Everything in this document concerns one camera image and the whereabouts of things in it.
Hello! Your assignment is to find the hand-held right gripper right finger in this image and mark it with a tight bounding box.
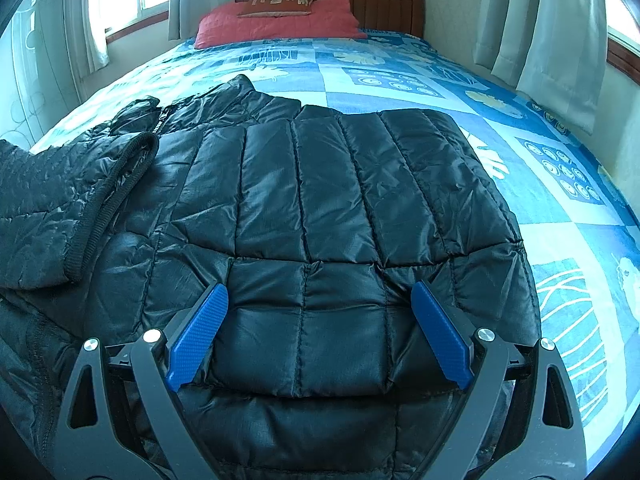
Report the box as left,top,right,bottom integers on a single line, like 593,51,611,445
410,280,588,480

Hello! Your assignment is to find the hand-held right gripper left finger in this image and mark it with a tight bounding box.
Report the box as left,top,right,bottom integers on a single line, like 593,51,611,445
50,282,231,480

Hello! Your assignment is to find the black puffer jacket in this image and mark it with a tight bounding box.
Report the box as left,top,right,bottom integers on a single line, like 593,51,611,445
0,74,543,480

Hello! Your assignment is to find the blue printed bedspread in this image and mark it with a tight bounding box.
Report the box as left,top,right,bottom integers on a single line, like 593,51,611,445
30,27,640,466

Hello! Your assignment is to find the frosted glass wardrobe door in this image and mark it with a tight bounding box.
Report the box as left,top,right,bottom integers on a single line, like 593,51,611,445
0,0,81,156

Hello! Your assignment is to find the red pillow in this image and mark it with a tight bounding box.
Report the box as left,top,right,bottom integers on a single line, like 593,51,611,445
194,0,368,50

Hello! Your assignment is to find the wooden headboard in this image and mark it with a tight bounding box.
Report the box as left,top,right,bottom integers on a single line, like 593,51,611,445
232,0,426,38

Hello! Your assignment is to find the brown printed cushion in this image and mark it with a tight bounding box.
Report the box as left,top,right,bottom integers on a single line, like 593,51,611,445
237,0,316,18

